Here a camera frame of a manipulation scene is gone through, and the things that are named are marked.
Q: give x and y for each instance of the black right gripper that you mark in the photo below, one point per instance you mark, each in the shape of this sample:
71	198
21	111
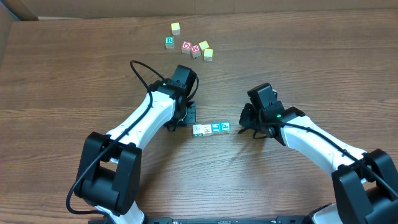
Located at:
245	119

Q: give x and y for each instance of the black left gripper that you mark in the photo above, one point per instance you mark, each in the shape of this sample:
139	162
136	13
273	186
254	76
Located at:
189	116

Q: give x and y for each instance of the red I wooden block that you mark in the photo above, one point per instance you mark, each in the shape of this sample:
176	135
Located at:
197	130

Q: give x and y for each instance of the green letter wooden block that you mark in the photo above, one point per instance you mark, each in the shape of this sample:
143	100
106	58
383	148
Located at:
225	127

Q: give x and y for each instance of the red M wooden block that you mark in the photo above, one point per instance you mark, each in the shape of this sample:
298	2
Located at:
195	51

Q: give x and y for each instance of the yellow wooden block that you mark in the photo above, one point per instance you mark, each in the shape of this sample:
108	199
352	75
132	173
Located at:
203	45
208	55
175	28

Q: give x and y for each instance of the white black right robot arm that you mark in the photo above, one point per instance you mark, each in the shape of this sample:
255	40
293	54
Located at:
364	183

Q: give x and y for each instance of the red O wooden block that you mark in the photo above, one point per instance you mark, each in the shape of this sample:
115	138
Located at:
186	47

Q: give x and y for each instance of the green B wooden block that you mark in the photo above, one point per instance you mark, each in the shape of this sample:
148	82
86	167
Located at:
169	42

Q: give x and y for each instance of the yellow top wooden block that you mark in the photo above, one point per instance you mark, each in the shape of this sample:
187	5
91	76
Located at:
175	28

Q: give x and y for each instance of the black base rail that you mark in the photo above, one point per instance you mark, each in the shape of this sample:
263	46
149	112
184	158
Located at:
296	219

